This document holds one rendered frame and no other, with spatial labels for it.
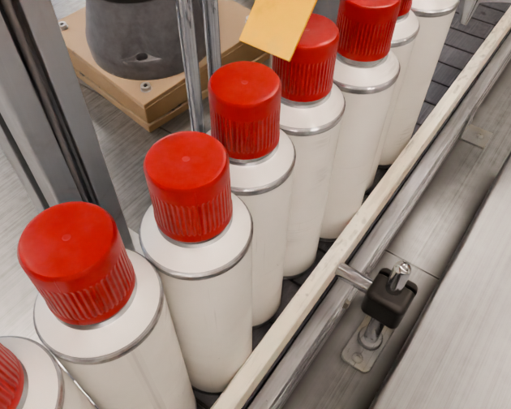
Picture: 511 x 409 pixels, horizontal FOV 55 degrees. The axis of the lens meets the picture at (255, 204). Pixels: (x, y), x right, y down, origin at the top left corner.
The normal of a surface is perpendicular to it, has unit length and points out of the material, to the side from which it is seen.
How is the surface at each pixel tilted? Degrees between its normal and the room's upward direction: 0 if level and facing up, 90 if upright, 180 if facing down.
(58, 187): 90
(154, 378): 90
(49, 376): 45
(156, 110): 90
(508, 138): 0
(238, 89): 2
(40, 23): 90
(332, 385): 0
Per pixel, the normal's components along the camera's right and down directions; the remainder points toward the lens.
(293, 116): -0.13, 0.04
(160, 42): 0.34, 0.55
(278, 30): -0.42, 0.03
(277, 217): 0.70, 0.56
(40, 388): 0.66, -0.55
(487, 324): 0.00, -0.62
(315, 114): 0.22, 0.03
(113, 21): -0.32, 0.57
